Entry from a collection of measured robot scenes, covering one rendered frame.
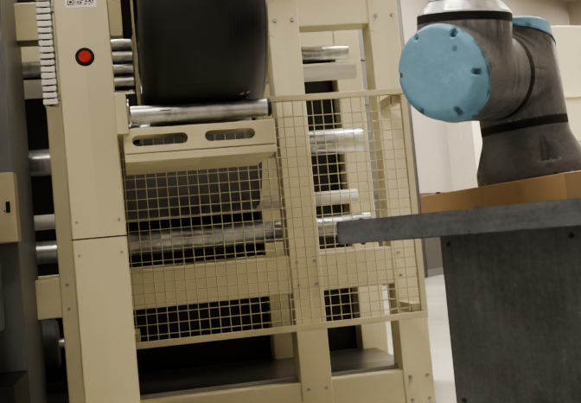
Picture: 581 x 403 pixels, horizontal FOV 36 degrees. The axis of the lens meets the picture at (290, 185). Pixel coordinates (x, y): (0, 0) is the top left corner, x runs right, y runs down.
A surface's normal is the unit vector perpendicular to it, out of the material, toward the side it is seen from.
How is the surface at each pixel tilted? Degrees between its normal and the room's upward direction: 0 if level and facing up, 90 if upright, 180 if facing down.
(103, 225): 90
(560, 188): 90
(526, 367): 90
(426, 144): 90
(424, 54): 98
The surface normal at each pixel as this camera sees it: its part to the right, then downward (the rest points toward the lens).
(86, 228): 0.18, -0.07
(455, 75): -0.65, 0.16
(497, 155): -0.80, -0.24
